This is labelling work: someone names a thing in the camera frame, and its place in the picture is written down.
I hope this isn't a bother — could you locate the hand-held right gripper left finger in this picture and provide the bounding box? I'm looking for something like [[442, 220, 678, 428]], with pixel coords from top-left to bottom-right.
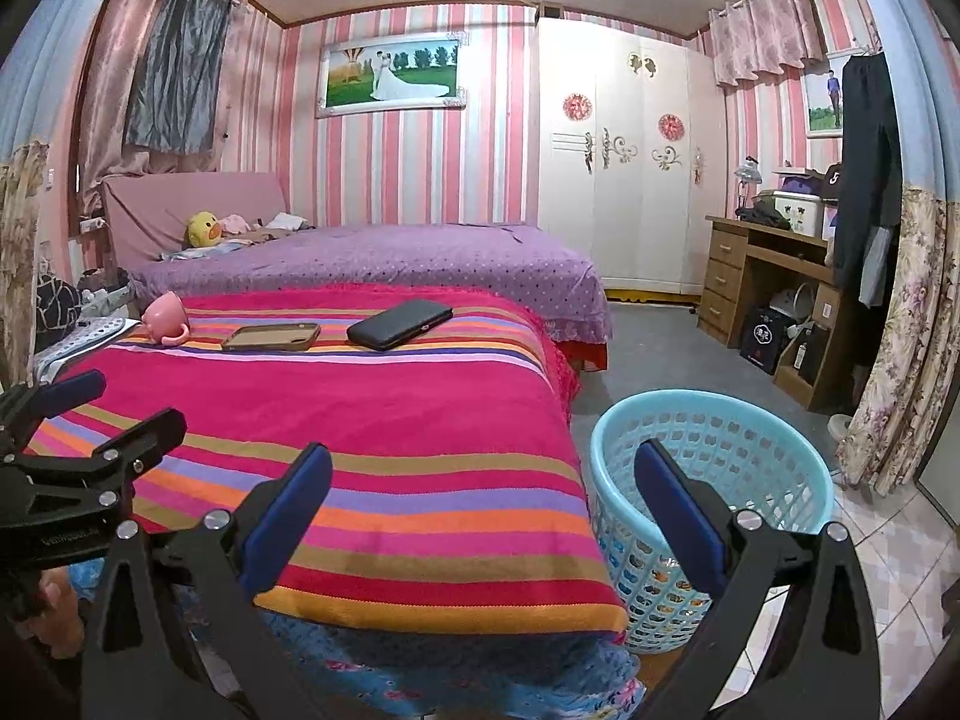
[[82, 442, 353, 720]]

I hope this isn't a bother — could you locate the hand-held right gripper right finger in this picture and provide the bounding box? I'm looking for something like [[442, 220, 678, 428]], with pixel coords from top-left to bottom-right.
[[634, 439, 882, 720]]

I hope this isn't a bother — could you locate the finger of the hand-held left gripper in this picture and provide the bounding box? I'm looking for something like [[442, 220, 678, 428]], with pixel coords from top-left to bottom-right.
[[0, 409, 188, 518], [0, 369, 107, 460]]

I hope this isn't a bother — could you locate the blue plastic basket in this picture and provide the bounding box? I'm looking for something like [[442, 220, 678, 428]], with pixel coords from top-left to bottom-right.
[[589, 390, 836, 655]]

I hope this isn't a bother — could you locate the person's left hand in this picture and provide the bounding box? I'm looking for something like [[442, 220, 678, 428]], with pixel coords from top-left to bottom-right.
[[34, 566, 89, 662]]

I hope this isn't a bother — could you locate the white perforated board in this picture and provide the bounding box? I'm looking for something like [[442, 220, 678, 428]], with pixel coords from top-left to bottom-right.
[[36, 317, 142, 372]]

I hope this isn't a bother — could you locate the dark patterned bag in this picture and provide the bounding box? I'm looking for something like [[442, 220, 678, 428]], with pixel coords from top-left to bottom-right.
[[34, 276, 83, 332]]

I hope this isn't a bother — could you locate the pink cup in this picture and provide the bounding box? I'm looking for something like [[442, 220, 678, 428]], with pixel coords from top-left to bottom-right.
[[142, 291, 191, 348]]

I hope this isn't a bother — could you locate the brown phone case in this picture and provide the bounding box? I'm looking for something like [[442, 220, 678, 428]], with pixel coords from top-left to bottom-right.
[[220, 322, 323, 353]]

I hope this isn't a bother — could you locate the black paper bag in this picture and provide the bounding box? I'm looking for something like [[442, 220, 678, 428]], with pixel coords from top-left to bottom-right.
[[739, 306, 793, 376]]

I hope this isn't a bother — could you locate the yellow duck plush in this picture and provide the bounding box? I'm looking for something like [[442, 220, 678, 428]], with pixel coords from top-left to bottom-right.
[[185, 211, 224, 249]]

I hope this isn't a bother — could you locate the pink headboard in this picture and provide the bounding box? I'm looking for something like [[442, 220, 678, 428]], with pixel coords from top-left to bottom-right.
[[100, 171, 290, 272]]

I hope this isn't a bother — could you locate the black zip case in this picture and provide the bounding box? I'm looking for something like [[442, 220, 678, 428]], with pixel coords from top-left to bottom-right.
[[346, 298, 455, 353]]

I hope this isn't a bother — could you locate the blue floral curtain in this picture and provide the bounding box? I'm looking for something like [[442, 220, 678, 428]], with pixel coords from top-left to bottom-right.
[[0, 0, 143, 387], [834, 0, 960, 497]]

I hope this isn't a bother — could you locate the white fan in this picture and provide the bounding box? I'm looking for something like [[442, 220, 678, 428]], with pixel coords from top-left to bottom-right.
[[766, 283, 817, 331]]

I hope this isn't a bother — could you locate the wooden desk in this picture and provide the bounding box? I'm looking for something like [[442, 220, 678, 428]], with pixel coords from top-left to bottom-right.
[[697, 214, 857, 411]]

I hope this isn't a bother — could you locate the purple dotted bedspread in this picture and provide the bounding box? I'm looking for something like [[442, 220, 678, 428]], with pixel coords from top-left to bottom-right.
[[126, 223, 613, 347]]

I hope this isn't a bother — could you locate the pink window curtain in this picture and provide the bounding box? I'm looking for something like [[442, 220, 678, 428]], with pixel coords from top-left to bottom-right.
[[75, 0, 286, 215]]

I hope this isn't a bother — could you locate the white storage box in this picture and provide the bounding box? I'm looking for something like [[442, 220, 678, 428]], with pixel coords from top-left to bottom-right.
[[772, 193, 827, 239]]

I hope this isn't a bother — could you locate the grey curtain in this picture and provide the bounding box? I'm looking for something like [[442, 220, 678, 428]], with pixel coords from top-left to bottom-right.
[[122, 0, 233, 155]]

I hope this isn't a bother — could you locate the table lamp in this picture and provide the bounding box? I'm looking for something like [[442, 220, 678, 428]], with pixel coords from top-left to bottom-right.
[[733, 156, 762, 220]]

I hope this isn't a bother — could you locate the white wardrobe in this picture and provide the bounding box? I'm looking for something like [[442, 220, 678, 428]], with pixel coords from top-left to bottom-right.
[[535, 15, 730, 299]]

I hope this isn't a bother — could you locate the dark hanging jacket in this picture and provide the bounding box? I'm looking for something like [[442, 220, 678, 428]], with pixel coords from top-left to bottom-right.
[[831, 52, 903, 308]]

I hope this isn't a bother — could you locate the framed portrait photo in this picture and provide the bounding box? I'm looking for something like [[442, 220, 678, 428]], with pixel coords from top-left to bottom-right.
[[804, 58, 845, 137]]

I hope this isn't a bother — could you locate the framed wedding photo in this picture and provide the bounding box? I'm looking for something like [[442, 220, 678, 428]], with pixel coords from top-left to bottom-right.
[[315, 31, 470, 119]]

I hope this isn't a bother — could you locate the pink valance curtain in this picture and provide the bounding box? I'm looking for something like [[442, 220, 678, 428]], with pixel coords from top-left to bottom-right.
[[708, 0, 827, 89]]

